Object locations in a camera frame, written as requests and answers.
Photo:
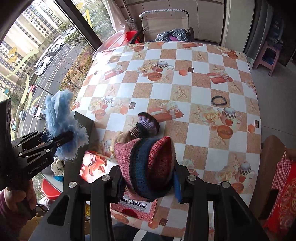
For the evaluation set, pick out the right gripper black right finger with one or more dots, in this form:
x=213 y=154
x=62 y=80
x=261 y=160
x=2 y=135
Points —
x=233 y=220

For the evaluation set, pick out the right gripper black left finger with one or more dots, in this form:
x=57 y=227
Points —
x=65 y=218

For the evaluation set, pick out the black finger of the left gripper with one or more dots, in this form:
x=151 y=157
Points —
x=50 y=146
x=30 y=140

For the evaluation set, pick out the white polka dot scrunchie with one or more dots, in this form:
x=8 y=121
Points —
x=57 y=167

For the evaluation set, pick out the light blue fluffy cloth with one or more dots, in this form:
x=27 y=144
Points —
x=57 y=111

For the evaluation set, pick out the pink navy knitted sock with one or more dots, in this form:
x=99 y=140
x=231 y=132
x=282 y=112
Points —
x=147 y=166

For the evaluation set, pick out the purple striped knitted sock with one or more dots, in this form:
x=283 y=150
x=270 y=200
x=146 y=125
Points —
x=146 y=127

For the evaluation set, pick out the person's left hand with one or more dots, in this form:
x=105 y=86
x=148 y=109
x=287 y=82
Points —
x=12 y=197

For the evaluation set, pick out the blue crumpled cloth lower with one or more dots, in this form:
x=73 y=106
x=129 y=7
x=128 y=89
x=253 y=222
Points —
x=59 y=178

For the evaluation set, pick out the red embroidered cushion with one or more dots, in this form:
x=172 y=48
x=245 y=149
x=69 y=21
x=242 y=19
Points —
x=283 y=212

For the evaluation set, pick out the floral tissue pack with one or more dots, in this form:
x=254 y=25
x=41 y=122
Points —
x=95 y=166

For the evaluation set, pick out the pink patterned carton box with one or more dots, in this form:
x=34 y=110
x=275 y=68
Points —
x=129 y=207

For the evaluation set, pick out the checkered printed tablecloth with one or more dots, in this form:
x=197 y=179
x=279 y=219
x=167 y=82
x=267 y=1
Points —
x=202 y=95

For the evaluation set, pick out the pink plastic basin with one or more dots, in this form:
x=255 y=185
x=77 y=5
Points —
x=116 y=40

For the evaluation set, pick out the red plastic basin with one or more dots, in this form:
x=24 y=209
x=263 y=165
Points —
x=132 y=37

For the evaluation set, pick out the pink plastic stool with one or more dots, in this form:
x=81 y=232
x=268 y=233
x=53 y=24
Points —
x=267 y=57

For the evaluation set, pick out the beige folding chair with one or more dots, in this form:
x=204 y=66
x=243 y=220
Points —
x=157 y=21

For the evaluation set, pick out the plaid cloth on chair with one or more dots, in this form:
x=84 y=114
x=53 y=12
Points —
x=174 y=35

